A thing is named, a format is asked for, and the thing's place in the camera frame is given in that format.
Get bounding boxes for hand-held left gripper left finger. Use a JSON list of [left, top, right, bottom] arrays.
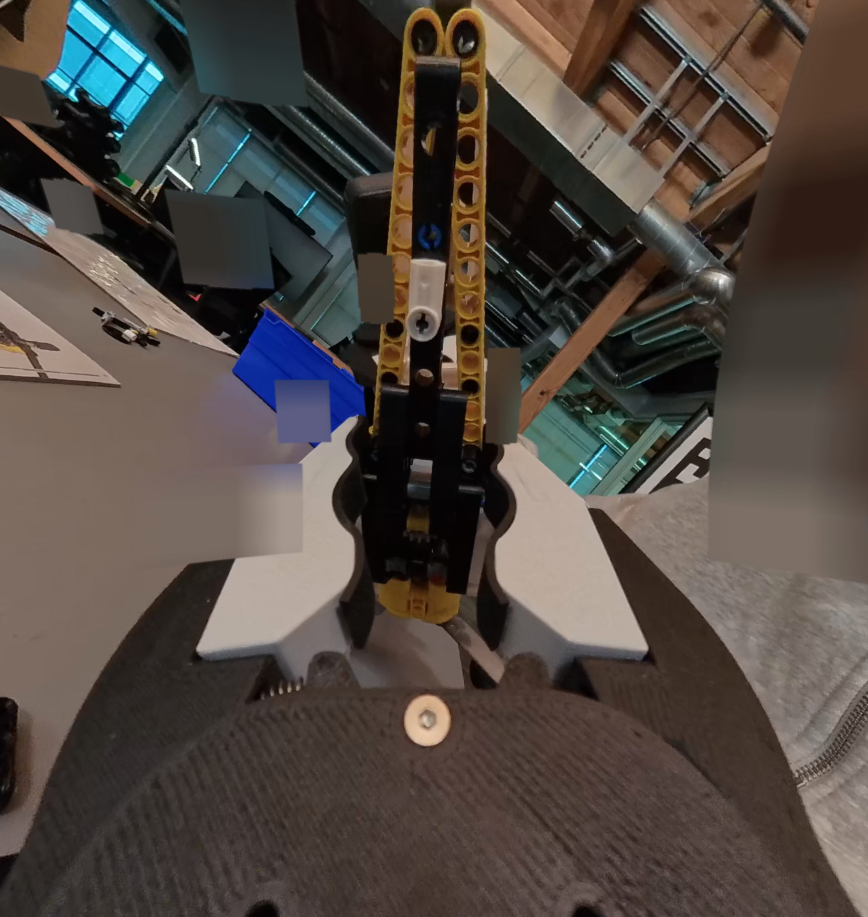
[[196, 419, 370, 685]]

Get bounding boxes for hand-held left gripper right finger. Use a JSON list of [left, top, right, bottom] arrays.
[[477, 440, 651, 687]]

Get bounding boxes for zebra striped lego helicopter model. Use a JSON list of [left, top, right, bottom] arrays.
[[365, 7, 508, 683]]

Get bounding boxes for small cluster of lego parts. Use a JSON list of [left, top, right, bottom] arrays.
[[92, 307, 162, 350]]

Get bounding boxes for open lego instruction booklet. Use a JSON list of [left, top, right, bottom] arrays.
[[0, 276, 123, 388]]

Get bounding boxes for blue plastic bin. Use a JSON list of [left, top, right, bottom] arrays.
[[233, 301, 366, 445]]

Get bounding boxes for marker sign on black stand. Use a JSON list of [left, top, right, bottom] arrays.
[[642, 405, 714, 495]]

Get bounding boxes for person's grey sweatshirt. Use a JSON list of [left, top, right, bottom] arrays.
[[588, 487, 868, 917]]

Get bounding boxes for white paper leaflet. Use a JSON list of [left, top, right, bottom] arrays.
[[0, 172, 241, 359]]

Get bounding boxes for silver ventilation duct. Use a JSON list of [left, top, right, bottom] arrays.
[[620, 201, 736, 338]]

